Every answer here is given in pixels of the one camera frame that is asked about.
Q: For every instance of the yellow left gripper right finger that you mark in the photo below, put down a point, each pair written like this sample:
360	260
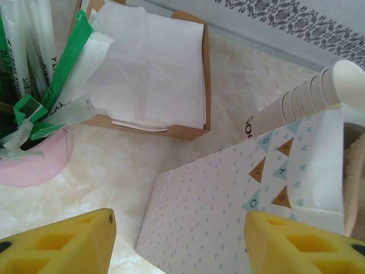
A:
299	251

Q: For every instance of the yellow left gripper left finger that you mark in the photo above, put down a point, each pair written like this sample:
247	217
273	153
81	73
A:
57	245

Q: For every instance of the animal print paper gift bag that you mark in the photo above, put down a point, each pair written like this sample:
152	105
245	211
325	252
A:
199	214

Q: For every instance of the pink straw holder cup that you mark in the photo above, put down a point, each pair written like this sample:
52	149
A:
42	168

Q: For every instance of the brown cardboard cup carrier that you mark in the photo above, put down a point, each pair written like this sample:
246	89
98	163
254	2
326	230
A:
355	171

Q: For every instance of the green wrapped straw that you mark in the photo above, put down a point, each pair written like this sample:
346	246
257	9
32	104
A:
75	57
28	107

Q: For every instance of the brown cardboard napkin box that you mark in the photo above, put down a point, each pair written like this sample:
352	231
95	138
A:
185	132

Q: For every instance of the stack of white paper cups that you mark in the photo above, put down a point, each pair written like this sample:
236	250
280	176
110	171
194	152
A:
313	85

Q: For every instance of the white paper napkin stack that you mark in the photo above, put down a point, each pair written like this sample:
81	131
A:
148	71

